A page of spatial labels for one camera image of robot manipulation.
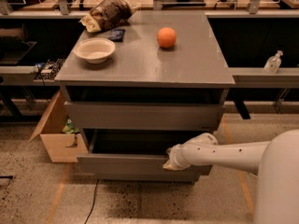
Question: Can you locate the clear sanitizer bottle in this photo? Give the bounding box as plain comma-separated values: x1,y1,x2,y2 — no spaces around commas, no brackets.
263,50,283,74

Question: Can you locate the orange fruit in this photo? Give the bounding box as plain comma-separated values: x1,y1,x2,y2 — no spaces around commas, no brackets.
157,27,177,49

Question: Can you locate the green packet in box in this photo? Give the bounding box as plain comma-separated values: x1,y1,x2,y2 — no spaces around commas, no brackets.
63,119,79,134

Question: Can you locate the cardboard box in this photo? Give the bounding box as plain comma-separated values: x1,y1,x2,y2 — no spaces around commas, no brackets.
29,91,88,162

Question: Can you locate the black cable under cabinet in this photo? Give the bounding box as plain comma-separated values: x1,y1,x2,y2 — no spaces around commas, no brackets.
83,179,100,224

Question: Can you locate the grey bottom drawer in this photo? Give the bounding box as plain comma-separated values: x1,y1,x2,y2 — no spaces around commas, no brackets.
96,173,199,183

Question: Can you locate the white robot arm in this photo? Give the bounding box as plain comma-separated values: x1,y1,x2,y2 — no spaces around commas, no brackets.
163,130,299,224

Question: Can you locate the grey metal shelf rack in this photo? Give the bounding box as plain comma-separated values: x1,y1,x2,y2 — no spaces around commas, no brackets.
0,0,299,123

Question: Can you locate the grey drawer cabinet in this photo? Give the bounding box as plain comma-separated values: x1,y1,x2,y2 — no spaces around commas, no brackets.
54,10,235,184

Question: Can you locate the black patterned notebook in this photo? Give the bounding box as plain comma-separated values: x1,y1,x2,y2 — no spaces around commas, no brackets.
36,59,64,81

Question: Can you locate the grey top drawer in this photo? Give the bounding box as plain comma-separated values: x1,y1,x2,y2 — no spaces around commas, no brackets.
64,102,224,131

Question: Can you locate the dark blue snack packet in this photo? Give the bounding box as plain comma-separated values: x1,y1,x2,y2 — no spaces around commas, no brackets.
108,28,125,42

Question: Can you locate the grey drawer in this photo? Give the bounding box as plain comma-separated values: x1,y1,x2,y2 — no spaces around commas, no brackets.
64,102,224,131
96,173,199,183
78,130,211,177

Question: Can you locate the white paper bowl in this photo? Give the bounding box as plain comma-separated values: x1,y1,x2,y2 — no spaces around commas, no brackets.
74,38,116,63

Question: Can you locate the brown chip bag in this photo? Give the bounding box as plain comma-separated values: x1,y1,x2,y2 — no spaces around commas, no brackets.
79,0,141,33

